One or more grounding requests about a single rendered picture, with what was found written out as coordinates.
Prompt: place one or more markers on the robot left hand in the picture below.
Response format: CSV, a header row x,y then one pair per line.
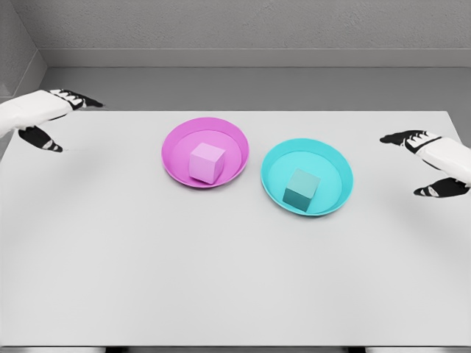
x,y
37,106

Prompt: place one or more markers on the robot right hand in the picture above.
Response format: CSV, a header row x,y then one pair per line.
x,y
441,150

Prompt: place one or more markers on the teal block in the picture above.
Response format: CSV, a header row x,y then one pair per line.
x,y
300,191

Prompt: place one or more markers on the pink plate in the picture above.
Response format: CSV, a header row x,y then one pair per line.
x,y
176,154

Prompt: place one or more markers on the cyan plate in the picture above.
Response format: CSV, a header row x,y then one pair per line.
x,y
272,173

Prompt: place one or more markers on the pink block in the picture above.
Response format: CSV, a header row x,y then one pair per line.
x,y
206,162

